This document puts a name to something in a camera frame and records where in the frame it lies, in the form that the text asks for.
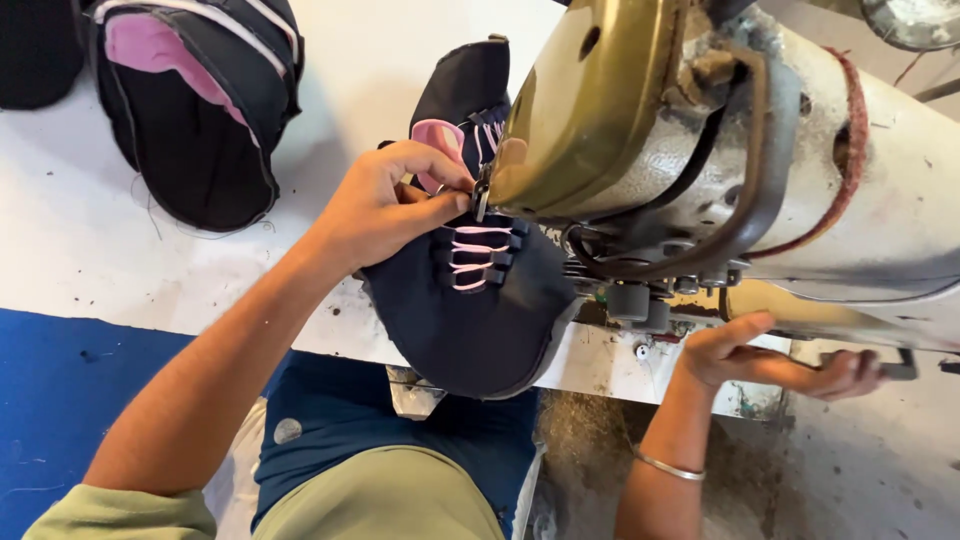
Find red cloth band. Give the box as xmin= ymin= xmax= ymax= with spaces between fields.
xmin=748 ymin=46 xmax=871 ymax=261

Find white seat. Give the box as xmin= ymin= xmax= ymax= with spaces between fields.
xmin=202 ymin=396 xmax=270 ymax=540

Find black fabric pile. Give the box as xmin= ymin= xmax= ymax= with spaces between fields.
xmin=0 ymin=0 xmax=88 ymax=112

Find grey metal handwheel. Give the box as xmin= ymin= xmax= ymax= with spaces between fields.
xmin=858 ymin=0 xmax=960 ymax=53

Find black metal machine lever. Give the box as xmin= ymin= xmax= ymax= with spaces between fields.
xmin=817 ymin=348 xmax=920 ymax=382

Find navy shoe pink laces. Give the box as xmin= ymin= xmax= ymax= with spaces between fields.
xmin=360 ymin=33 xmax=583 ymax=401

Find person's left hand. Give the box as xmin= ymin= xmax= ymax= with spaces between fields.
xmin=307 ymin=138 xmax=477 ymax=276

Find person's right hand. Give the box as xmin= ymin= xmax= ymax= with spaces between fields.
xmin=675 ymin=311 xmax=891 ymax=402

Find grey industrial sewing machine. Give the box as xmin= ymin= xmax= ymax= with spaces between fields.
xmin=471 ymin=0 xmax=960 ymax=355

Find person's blue trousers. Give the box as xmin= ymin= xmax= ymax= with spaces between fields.
xmin=250 ymin=348 xmax=543 ymax=538

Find silver bracelet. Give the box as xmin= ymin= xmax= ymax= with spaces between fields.
xmin=635 ymin=447 xmax=708 ymax=482

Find person's green shirt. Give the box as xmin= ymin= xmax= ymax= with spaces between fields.
xmin=22 ymin=445 xmax=508 ymax=540

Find stack of navy shoe uppers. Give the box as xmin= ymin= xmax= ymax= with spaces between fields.
xmin=87 ymin=0 xmax=306 ymax=233

